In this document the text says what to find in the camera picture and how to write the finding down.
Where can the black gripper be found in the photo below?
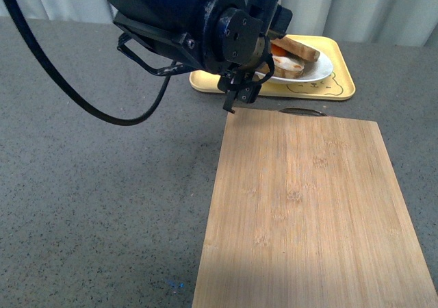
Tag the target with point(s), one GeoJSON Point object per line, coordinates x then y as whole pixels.
{"type": "Point", "coordinates": [244, 82]}

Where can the grey curtain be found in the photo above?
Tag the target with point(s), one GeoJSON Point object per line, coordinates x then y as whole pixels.
{"type": "Point", "coordinates": [399, 22]}

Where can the white round plate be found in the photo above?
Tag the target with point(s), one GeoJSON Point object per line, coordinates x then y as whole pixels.
{"type": "Point", "coordinates": [313, 71]}

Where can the bread slice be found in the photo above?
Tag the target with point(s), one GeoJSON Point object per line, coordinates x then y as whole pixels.
{"type": "Point", "coordinates": [279, 72]}
{"type": "Point", "coordinates": [307, 53]}

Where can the yellow bear tray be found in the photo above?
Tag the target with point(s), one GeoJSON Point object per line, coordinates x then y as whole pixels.
{"type": "Point", "coordinates": [338, 86]}

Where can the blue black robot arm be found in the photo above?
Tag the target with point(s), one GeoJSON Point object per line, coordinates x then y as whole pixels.
{"type": "Point", "coordinates": [228, 38]}

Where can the bamboo cutting board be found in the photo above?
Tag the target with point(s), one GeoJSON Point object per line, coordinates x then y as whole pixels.
{"type": "Point", "coordinates": [307, 212]}

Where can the fake fried egg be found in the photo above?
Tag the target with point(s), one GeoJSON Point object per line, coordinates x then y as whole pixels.
{"type": "Point", "coordinates": [284, 60]}

